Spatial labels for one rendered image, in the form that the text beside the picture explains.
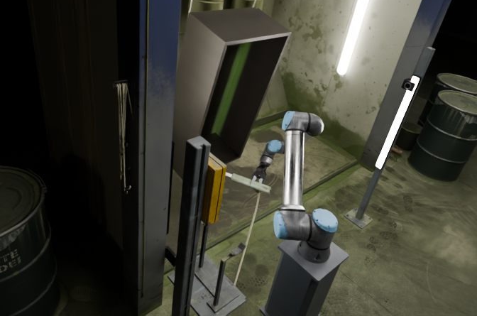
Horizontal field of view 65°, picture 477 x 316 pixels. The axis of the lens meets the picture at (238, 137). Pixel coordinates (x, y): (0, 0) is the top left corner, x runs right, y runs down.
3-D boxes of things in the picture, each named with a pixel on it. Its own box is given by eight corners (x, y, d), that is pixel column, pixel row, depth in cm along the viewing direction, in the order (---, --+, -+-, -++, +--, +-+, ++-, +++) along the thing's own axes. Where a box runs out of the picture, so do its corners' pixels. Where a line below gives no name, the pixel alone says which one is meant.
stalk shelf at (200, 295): (167, 277, 176) (167, 275, 175) (204, 255, 190) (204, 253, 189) (207, 327, 158) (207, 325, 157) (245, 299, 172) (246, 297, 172)
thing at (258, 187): (273, 194, 291) (271, 186, 271) (271, 199, 290) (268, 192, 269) (217, 172, 305) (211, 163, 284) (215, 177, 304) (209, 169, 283)
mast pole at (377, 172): (354, 217, 348) (426, 47, 262) (357, 215, 351) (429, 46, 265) (358, 221, 345) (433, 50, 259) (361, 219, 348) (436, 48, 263)
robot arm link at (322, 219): (333, 249, 211) (343, 227, 202) (304, 248, 209) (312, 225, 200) (327, 229, 224) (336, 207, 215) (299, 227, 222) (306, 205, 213)
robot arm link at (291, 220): (309, 241, 202) (312, 109, 219) (277, 239, 200) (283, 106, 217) (301, 241, 217) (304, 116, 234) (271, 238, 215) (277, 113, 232)
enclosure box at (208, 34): (158, 152, 300) (189, 12, 225) (215, 132, 339) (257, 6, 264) (184, 182, 285) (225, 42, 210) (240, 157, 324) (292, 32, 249)
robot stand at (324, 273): (321, 318, 256) (349, 255, 222) (292, 346, 237) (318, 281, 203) (288, 287, 274) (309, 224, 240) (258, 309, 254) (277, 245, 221)
